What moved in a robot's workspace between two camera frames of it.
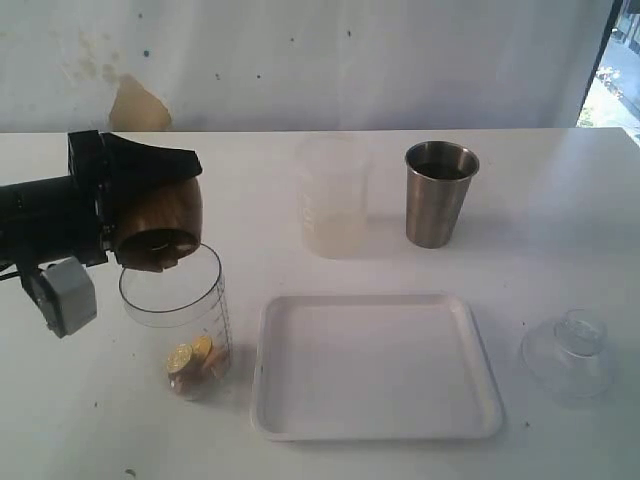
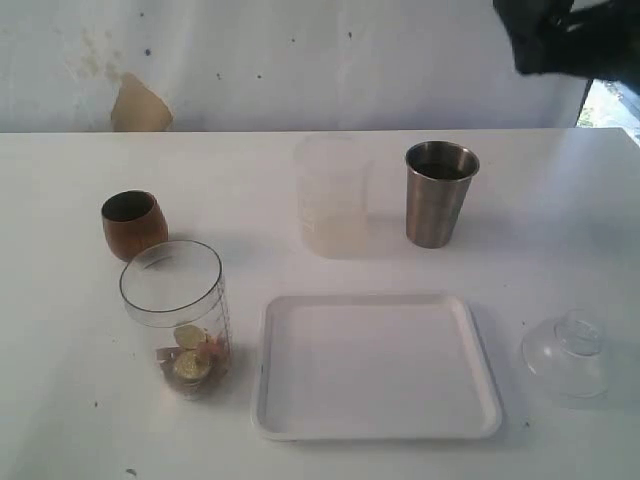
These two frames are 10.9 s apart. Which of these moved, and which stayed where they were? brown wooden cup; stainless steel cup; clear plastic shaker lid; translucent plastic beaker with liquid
Moved: brown wooden cup
Stayed: translucent plastic beaker with liquid; clear plastic shaker lid; stainless steel cup
